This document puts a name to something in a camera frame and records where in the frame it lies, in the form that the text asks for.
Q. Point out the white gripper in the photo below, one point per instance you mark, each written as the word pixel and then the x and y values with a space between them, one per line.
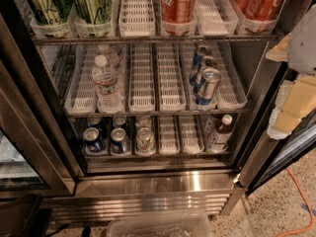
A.
pixel 303 48

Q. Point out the green can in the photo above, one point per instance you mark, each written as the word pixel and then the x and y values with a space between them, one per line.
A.
pixel 51 12
pixel 94 12

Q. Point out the front blue silver can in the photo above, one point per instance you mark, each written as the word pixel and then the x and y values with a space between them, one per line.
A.
pixel 208 84

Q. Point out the blue silver can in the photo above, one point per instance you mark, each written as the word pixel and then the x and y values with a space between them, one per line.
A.
pixel 204 63
pixel 200 52
pixel 208 84

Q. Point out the red cola can right front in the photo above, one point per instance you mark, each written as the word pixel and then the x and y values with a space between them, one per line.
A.
pixel 262 10

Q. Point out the middle blue silver can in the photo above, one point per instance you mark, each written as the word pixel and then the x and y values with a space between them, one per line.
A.
pixel 204 63

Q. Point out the right fridge door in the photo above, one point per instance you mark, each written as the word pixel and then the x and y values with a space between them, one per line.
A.
pixel 269 156

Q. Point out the rear blue silver can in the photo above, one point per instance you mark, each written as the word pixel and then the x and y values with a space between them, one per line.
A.
pixel 200 52

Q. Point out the white empty lane tray top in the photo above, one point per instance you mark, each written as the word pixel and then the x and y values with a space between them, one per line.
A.
pixel 136 18

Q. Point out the blue pepsi can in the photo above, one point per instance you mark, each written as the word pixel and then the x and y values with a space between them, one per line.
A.
pixel 119 141
pixel 93 140

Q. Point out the blue pepsi can left front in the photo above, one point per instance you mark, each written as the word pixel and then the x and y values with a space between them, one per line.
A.
pixel 93 140

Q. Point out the steel fridge base grille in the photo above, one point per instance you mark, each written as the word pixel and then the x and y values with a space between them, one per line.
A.
pixel 103 199

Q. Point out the left glass fridge door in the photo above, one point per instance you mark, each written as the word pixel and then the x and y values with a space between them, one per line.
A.
pixel 29 164

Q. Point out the brown drink bottle white cap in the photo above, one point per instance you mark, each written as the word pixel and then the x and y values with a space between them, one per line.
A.
pixel 222 131

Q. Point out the rear water bottle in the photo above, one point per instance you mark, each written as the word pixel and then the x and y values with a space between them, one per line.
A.
pixel 111 56

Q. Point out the water bottle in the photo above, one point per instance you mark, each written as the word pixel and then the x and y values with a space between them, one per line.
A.
pixel 111 56
pixel 106 84

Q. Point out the front water bottle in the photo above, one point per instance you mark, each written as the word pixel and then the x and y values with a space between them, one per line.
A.
pixel 106 84

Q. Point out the top wire shelf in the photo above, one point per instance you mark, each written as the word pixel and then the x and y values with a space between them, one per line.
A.
pixel 156 39

